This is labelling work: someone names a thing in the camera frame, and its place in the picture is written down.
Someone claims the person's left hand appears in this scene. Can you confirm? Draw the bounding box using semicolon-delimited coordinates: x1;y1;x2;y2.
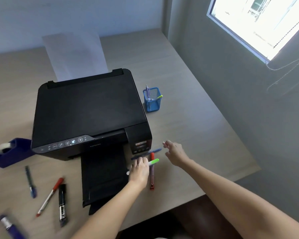
128;157;150;190

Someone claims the person's right hand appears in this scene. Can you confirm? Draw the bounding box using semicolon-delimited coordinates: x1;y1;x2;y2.
162;140;192;169

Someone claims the white highlighter with green cap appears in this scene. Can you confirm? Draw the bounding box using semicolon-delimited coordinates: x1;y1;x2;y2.
126;158;160;176

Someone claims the person's right forearm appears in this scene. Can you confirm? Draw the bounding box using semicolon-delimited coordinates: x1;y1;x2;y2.
182;159;299;239

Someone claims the person's left forearm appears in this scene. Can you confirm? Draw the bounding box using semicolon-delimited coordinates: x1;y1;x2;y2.
70;180;144;239

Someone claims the slim blue pen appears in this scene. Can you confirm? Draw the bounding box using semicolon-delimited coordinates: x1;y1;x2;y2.
131;148;162;161

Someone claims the blue mesh pen holder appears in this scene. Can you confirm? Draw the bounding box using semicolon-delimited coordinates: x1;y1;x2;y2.
143;87;162;112

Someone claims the black inkjet printer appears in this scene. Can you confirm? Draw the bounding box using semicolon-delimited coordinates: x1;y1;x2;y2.
31;69;153;216

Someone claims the black marker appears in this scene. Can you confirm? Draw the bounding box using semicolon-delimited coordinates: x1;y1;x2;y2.
58;184;68;227

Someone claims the red and white pen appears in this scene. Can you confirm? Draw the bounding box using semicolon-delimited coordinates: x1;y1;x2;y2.
36;177;65;218

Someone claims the dark blue ballpoint pen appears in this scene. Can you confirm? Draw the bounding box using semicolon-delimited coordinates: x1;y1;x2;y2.
25;166;37;199

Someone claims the white paper sheet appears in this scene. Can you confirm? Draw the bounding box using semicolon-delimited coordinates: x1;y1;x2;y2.
42;31;109;82

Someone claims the blue tape dispenser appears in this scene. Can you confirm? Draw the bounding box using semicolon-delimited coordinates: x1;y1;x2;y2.
0;138;36;169

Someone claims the window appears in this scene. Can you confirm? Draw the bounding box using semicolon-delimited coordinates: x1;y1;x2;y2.
206;0;299;64

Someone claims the white blind cord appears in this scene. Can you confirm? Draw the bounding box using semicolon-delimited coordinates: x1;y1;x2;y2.
265;54;299;94

